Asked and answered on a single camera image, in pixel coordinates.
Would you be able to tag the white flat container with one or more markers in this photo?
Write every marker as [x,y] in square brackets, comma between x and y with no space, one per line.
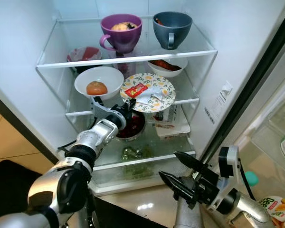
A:
[181,130]

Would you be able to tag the clear bottle teal cap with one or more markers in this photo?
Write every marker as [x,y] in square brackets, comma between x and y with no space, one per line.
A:
[251,178]

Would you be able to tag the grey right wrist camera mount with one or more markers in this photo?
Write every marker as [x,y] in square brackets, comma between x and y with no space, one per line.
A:
[228,166]

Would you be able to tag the grey blue cup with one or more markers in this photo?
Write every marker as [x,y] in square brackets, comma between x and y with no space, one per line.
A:
[172,28]

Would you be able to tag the purple cup with food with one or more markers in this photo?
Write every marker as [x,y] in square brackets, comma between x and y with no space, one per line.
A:
[121,38]

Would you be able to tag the grey steel fridge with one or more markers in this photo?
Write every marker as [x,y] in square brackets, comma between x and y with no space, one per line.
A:
[19,38]

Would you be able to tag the dark pot red contents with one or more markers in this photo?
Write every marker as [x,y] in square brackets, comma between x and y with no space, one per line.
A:
[133,129]

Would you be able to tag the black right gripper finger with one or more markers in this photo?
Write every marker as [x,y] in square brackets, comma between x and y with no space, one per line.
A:
[179,188]
[191,162]

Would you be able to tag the clear plastic wrapper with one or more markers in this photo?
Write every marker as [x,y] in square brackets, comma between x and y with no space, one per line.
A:
[152,96]

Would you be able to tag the green vegetables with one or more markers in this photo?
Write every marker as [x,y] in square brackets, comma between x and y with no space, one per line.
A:
[130,154]

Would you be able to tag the clear fridge drawer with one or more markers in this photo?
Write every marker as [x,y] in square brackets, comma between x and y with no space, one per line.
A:
[152,172]

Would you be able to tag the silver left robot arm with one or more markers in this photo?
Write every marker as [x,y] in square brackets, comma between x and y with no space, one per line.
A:
[76,178]

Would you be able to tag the printed food carton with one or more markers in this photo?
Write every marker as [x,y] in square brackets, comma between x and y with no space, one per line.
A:
[166,118]

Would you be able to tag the white bowl red food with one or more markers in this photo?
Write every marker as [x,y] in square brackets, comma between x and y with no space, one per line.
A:
[166,63]

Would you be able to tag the silver robot leg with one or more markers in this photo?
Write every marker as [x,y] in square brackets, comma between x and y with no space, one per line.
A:
[187,217]

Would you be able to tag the white bowl with fruit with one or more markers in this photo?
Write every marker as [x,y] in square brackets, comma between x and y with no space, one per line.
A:
[99,75]

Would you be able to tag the red orange round fruit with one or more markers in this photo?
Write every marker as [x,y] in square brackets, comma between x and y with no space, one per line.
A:
[97,88]

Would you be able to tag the white fridge label sticker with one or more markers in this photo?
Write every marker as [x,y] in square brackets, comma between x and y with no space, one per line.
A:
[221,102]

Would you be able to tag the glass fridge shelf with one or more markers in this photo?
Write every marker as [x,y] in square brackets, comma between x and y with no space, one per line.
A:
[185,92]
[197,48]

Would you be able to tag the lemon leaf patterned plate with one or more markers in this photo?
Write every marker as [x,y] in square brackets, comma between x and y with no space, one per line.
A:
[165,84]

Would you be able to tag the small red packet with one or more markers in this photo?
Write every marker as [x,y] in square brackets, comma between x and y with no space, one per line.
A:
[135,90]

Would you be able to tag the red bowl plastic covered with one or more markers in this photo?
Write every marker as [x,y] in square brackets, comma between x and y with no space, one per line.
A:
[84,54]

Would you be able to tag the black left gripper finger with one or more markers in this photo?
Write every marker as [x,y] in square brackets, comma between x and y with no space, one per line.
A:
[129,106]

